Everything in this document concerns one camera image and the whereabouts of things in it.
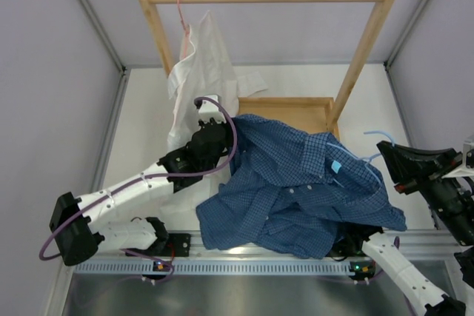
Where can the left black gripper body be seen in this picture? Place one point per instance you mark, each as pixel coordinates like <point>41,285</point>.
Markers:
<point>227,141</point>

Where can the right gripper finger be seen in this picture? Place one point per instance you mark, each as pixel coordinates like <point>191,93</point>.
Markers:
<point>412,186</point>
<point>411,163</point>

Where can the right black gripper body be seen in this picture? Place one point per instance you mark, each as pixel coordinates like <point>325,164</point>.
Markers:
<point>452,203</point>

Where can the blue checkered shirt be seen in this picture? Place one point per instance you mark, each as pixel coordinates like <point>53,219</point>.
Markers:
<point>293,193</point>

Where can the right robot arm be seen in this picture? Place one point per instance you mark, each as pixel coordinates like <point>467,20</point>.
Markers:
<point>444,178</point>

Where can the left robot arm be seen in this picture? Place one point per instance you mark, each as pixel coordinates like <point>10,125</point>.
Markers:
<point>123,216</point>

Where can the white shirt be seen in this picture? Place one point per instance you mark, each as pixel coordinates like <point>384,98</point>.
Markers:
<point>204,69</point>

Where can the wooden clothes rack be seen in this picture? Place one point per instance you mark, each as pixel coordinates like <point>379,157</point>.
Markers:
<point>319,114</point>

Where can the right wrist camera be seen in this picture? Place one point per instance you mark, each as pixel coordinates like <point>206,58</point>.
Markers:
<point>463,166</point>

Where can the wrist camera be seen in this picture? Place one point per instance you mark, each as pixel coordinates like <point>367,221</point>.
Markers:
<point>208,111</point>
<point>463,166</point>

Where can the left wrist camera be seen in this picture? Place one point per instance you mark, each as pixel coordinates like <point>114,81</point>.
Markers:
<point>208,111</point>

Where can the aluminium mounting rail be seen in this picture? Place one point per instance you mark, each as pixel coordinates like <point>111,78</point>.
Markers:
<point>122,249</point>

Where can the slotted cable duct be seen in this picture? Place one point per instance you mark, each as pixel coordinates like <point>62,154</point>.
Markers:
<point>226,267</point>

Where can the pink wire hanger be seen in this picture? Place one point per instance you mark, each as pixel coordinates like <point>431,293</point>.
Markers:
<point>186,30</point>

